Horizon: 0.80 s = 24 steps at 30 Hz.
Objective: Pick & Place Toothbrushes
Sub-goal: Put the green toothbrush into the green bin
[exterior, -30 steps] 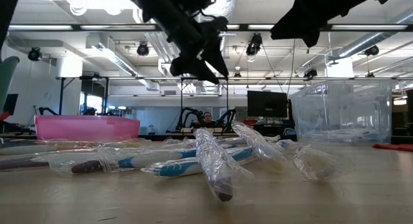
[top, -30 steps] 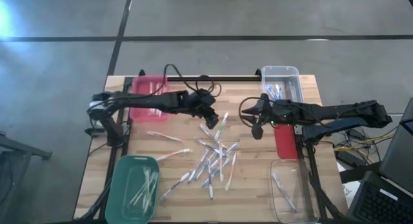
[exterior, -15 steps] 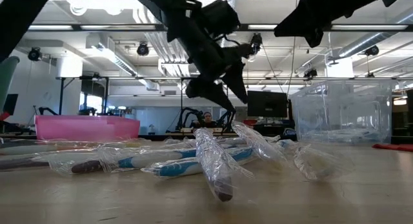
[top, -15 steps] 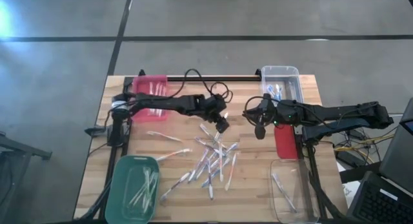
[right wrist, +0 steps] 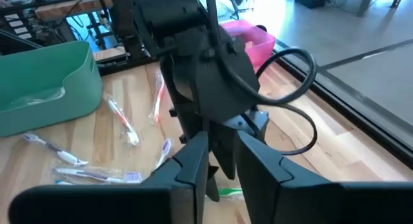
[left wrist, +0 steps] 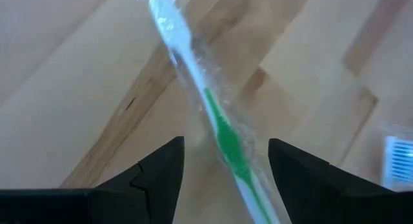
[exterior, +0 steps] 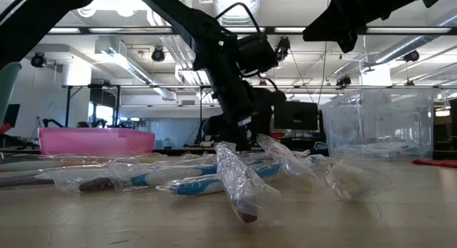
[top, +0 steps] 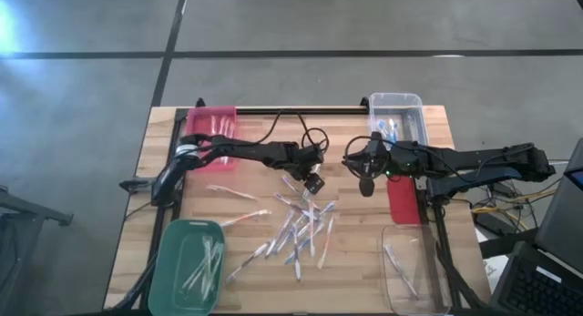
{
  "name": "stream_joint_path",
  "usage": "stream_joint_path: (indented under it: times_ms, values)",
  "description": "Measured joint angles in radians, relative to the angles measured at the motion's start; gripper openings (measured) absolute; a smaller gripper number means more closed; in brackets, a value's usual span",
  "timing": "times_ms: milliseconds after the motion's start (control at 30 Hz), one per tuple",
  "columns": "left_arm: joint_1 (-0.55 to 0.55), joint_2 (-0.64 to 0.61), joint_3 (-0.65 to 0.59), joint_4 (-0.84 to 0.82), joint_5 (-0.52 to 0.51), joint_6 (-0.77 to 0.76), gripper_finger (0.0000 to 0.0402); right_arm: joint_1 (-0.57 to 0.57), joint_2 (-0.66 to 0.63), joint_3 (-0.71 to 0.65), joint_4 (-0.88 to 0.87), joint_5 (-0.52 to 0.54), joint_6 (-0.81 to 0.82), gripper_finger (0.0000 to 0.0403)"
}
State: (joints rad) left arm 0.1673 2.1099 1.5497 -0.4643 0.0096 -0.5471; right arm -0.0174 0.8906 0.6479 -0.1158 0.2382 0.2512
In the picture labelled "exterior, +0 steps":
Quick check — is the dark blue rounded object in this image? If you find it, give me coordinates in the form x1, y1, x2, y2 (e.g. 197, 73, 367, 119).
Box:
312, 141, 330, 157

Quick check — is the green plastic bin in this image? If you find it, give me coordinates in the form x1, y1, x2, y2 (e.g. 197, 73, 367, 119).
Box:
0, 61, 23, 129

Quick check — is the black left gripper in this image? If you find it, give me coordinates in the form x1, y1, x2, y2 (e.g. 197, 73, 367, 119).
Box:
194, 31, 286, 151

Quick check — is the black metal rig frame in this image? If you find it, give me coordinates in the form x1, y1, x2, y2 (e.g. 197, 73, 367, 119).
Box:
63, 84, 123, 129
199, 84, 217, 144

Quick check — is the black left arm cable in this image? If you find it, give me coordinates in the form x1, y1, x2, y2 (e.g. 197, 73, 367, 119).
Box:
216, 1, 280, 92

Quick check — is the black ceiling spotlight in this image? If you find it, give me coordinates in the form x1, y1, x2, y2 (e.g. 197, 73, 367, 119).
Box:
150, 46, 166, 63
334, 75, 353, 89
276, 36, 291, 63
29, 51, 48, 69
402, 49, 421, 64

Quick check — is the black cabinet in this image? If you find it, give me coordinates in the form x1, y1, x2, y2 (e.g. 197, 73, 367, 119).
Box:
280, 132, 328, 152

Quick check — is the black computer monitor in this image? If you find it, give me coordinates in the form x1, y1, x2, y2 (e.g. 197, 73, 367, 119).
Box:
3, 103, 21, 129
273, 99, 320, 132

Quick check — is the clear deep plastic bin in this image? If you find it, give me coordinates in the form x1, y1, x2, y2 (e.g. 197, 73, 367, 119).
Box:
320, 88, 436, 160

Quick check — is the red flat plastic lid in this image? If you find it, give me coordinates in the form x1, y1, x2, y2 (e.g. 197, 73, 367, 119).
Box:
411, 158, 457, 169

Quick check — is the pink plastic bin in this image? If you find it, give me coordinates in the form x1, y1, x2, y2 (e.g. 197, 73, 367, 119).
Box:
37, 127, 156, 157

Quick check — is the white toothbrush at edge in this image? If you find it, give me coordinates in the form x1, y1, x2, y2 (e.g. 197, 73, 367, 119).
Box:
0, 174, 55, 189

